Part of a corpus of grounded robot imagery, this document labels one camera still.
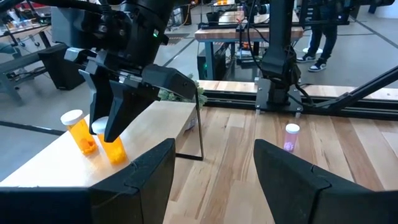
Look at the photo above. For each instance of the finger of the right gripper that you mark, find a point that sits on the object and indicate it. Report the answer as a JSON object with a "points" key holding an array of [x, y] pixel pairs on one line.
{"points": [[98, 96], [124, 115]]}

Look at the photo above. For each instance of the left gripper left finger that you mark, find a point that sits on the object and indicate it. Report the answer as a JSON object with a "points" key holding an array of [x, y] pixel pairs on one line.
{"points": [[146, 186]]}

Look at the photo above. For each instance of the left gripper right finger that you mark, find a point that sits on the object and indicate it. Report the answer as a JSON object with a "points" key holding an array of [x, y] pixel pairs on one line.
{"points": [[286, 193]]}

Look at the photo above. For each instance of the orange medicine bottle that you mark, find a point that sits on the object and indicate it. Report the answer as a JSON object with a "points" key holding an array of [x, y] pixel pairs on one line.
{"points": [[81, 137], [114, 152]]}

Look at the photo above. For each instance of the pink medicine bottle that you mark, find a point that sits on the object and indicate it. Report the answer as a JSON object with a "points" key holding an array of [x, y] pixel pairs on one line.
{"points": [[291, 137]]}

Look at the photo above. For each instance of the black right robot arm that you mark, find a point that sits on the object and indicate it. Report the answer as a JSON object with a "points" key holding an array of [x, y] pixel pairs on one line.
{"points": [[280, 46]]}

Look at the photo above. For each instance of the wooden shelf black metal legs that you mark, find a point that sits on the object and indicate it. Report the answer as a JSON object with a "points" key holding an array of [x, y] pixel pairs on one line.
{"points": [[155, 124]]}

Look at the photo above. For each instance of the black equipment case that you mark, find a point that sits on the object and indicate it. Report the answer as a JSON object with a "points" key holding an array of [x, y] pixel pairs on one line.
{"points": [[60, 67]]}

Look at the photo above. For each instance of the black computer tower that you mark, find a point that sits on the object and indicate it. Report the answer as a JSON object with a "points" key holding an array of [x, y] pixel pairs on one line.
{"points": [[217, 63]]}

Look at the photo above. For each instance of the wooden workbench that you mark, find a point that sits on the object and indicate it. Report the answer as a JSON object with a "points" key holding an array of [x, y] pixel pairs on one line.
{"points": [[230, 34]]}

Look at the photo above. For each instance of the person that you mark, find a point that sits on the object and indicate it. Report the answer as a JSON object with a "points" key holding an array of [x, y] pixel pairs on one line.
{"points": [[329, 34]]}

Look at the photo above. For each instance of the black aluminium table frame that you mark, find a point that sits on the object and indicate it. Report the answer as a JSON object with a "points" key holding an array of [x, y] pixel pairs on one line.
{"points": [[357, 109]]}

